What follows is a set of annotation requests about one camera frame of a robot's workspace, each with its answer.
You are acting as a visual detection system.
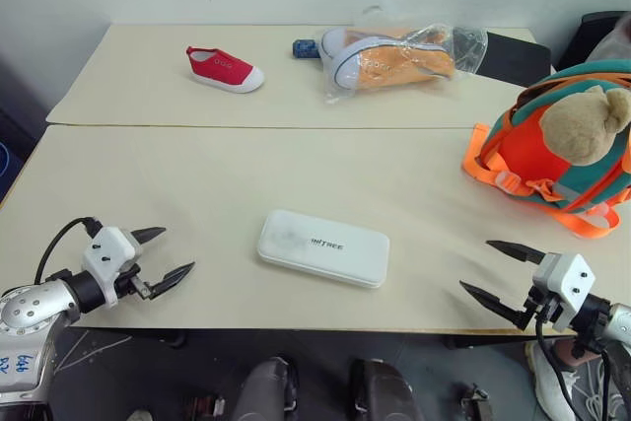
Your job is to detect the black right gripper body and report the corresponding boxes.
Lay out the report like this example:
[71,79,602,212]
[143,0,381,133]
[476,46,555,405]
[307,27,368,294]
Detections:
[516,284,564,331]

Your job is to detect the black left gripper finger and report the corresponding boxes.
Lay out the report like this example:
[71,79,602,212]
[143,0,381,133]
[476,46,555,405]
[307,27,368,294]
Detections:
[147,261,197,301]
[131,226,168,246]

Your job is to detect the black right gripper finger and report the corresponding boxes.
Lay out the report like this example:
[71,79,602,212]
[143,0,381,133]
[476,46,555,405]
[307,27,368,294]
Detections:
[458,280,526,329]
[485,240,546,266]

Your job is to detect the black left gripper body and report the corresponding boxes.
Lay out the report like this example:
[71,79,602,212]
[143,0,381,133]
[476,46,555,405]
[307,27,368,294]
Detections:
[114,263,154,302]

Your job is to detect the orange teal bear backpack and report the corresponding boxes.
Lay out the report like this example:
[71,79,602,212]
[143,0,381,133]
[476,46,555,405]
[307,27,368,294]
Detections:
[460,59,631,240]

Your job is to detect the white rectangular case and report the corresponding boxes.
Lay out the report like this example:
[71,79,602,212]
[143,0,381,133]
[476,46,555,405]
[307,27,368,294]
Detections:
[255,209,391,291]

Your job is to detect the white grey sneaker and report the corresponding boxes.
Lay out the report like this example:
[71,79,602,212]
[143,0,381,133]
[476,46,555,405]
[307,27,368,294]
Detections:
[524,338,631,421]

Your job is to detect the small black metal fixture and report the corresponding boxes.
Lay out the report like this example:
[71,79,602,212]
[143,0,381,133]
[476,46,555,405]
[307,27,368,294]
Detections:
[456,383,495,421]

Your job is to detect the red black floor fixture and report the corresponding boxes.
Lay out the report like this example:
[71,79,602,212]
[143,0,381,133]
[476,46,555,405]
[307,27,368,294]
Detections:
[182,392,227,418]

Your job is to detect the dark rounded shape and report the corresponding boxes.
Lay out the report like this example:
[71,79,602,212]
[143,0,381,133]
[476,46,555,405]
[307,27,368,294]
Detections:
[348,357,426,421]
[230,355,301,421]

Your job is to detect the dark box with blue mark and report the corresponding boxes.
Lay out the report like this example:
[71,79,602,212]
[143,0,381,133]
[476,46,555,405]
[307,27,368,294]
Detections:
[0,104,41,208]

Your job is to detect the red child's slip-on shoe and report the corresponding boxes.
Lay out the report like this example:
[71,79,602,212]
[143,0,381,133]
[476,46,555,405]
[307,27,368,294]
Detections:
[184,45,266,95]

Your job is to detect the flat black board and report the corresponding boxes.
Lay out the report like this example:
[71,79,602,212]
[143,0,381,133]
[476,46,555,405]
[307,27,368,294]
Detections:
[473,31,553,89]

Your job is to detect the orange shoes in plastic bag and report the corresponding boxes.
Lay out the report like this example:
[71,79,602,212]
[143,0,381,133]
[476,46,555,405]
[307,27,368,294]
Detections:
[318,21,490,106]

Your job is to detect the black chair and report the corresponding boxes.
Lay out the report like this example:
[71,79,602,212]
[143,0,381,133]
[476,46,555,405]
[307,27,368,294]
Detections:
[555,11,631,68]

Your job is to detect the small blue box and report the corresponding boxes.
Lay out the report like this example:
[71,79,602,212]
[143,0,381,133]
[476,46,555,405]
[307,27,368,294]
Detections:
[291,37,320,60]

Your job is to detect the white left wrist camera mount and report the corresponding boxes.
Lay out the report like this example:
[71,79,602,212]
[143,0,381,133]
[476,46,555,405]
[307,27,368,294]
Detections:
[81,226,145,308]

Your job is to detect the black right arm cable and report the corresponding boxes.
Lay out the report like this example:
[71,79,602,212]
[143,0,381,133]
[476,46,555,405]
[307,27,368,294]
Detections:
[533,316,623,421]

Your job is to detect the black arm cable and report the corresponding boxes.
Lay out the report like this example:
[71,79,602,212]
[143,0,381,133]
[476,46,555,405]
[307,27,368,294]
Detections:
[34,216,103,285]
[533,316,623,421]

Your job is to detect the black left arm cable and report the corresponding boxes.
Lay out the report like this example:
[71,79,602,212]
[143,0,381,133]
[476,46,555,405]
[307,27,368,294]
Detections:
[34,216,103,285]

